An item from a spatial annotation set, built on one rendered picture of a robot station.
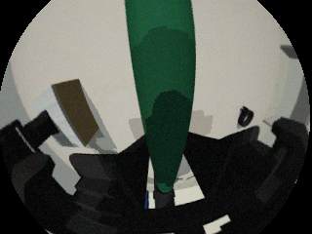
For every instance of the dark green long tube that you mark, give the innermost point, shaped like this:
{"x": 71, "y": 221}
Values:
{"x": 162, "y": 47}

